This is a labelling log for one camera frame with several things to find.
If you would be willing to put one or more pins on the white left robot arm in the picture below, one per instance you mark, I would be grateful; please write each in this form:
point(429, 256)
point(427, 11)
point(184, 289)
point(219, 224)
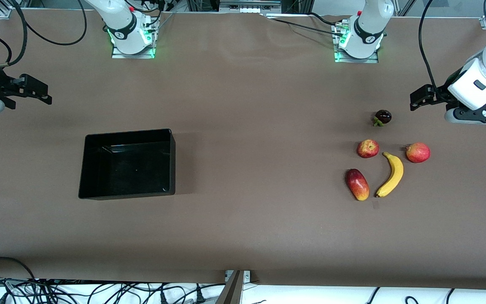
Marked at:
point(369, 21)

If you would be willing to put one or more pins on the yellow banana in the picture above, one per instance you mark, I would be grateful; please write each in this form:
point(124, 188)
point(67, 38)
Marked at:
point(395, 173)

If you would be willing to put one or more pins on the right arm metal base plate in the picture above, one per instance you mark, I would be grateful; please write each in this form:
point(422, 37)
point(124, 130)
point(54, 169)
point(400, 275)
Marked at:
point(118, 54)

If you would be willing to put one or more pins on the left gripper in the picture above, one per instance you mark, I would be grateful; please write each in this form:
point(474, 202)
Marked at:
point(442, 94)

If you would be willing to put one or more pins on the white power strip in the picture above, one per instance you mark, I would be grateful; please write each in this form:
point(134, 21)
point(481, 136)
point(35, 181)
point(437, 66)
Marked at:
point(249, 7)

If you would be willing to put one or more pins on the red yellow mango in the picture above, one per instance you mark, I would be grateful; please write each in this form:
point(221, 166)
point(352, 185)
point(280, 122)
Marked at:
point(357, 185)

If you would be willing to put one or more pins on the grey camera mount pole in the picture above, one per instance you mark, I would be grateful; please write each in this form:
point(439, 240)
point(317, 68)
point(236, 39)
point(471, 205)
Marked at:
point(231, 291)

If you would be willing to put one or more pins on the brown table cover sheet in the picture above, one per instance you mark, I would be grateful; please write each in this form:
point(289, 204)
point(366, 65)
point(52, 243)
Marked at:
point(243, 93)

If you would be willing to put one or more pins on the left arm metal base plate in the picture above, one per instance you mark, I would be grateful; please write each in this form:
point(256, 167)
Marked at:
point(342, 59)

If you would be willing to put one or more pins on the black plastic box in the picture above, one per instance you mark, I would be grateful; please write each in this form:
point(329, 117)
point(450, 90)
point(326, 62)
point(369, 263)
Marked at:
point(127, 169)

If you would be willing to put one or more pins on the dark purple mangosteen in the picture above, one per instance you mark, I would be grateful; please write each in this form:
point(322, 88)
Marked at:
point(383, 116)

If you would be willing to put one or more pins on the aluminium frame rail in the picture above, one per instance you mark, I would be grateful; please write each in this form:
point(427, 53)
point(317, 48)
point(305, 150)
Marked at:
point(6, 11)

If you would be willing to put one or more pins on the silver metal bracket plate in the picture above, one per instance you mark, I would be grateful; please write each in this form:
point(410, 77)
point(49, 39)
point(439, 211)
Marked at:
point(247, 275)

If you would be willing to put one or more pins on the red yellow apple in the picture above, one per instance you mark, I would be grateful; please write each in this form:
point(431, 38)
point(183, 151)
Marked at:
point(368, 148)

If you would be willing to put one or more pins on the red apple right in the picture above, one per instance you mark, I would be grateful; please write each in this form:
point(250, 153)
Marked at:
point(418, 153)

